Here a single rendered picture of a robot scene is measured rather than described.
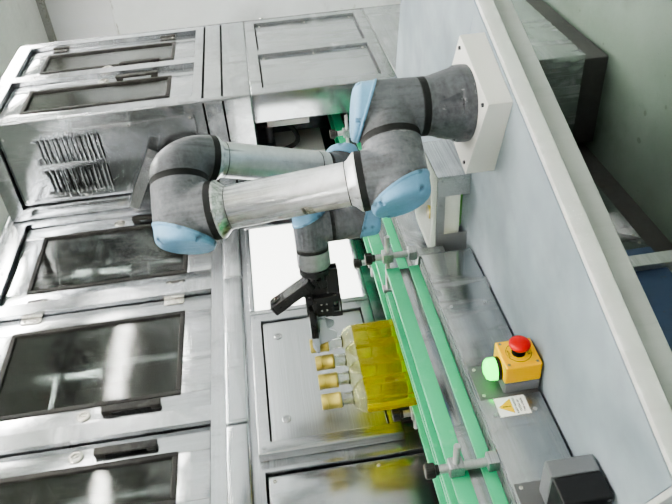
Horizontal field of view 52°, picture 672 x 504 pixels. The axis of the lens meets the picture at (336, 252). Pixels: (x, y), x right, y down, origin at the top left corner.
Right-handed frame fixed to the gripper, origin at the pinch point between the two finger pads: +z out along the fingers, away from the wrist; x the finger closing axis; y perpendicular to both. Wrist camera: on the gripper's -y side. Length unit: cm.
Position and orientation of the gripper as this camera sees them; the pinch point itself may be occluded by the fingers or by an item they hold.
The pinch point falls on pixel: (314, 344)
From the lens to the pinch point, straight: 167.0
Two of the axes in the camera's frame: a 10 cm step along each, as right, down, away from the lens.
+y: 9.9, -1.3, 0.7
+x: -1.2, -3.8, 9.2
